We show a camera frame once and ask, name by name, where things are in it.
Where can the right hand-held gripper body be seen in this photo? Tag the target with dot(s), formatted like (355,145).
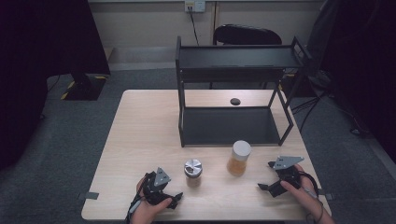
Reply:
(288,174)

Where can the black two-tier metal rack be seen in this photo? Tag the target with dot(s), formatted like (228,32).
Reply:
(230,126)

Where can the orange powder jar white lid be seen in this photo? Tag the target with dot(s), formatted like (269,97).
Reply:
(238,160)

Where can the spice jar with silver lid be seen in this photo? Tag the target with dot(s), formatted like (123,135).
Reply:
(193,177)

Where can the black wrist band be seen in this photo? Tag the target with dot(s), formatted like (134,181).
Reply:
(321,211)

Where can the person's left hand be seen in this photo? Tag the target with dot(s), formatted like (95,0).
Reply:
(146,211)

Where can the white wall outlet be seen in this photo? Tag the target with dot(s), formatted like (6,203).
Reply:
(195,5)

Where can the dark curtain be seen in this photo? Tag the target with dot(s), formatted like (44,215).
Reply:
(37,62)
(367,62)

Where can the black stand base yellow stripes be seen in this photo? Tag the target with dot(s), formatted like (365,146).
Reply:
(82,88)

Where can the black round table grommet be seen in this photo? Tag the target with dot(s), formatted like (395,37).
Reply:
(235,101)

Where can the black chair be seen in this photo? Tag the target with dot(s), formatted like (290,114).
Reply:
(246,34)

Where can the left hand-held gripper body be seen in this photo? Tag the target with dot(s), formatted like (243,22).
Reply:
(157,186)

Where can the person's right hand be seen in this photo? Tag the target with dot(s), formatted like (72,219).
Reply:
(306,193)

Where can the grey tape strip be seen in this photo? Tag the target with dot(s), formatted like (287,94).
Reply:
(88,195)
(328,196)

